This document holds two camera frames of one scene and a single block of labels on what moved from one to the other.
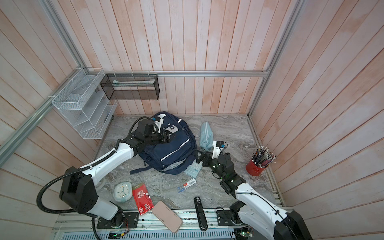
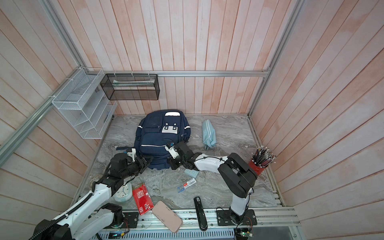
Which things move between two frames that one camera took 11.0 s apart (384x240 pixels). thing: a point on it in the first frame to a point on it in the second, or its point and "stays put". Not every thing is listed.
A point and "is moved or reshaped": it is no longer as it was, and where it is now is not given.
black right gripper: (209, 156) to (172, 162)
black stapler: (200, 214) stays put
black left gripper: (165, 135) to (143, 164)
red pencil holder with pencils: (260, 160) stays put
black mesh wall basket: (131, 86) stays put
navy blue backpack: (174, 157) is moved or reshaped
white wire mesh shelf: (83, 103) stays put
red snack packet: (143, 200) stays put
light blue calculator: (194, 169) stays put
